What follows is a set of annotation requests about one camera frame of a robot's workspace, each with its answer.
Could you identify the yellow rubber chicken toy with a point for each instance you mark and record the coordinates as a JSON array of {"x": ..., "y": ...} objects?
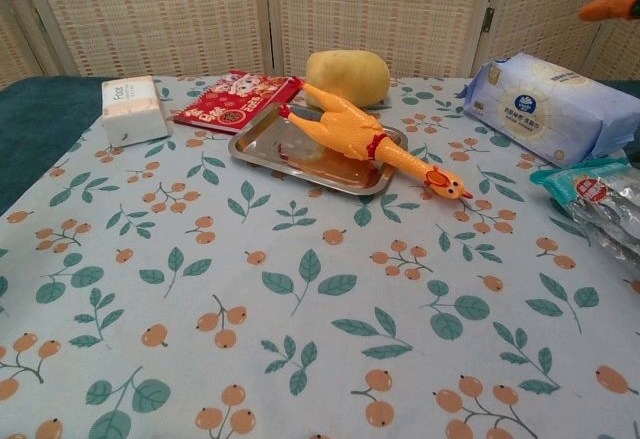
[{"x": 350, "y": 129}]

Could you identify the stainless steel rectangular tray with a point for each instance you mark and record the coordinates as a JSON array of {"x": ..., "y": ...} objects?
[{"x": 280, "y": 151}]

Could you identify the leaf and fruit patterned tablecloth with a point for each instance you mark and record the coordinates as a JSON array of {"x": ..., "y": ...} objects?
[{"x": 200, "y": 284}]

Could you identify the yellow potato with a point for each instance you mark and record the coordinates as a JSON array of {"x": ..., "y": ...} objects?
[{"x": 350, "y": 76}]

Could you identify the red spiral notebook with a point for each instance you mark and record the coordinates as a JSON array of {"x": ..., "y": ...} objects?
[{"x": 225, "y": 106}]

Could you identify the white tissue pack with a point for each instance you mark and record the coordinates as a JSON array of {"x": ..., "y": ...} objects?
[{"x": 132, "y": 111}]

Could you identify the woven folding screen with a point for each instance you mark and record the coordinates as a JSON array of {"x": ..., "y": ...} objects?
[{"x": 165, "y": 14}]

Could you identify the blue wet wipes pack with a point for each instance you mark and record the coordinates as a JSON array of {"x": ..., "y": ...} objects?
[{"x": 545, "y": 109}]

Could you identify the brass screen hinge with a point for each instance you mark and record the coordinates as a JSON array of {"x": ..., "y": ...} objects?
[{"x": 489, "y": 19}]

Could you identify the teal dried fish snack package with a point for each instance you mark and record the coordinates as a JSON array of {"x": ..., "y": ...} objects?
[{"x": 595, "y": 199}]

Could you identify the dark teal table cover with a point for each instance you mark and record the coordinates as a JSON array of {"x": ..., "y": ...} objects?
[{"x": 40, "y": 129}]

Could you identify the orange carrot-like object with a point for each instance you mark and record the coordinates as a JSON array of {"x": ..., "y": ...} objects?
[{"x": 607, "y": 8}]

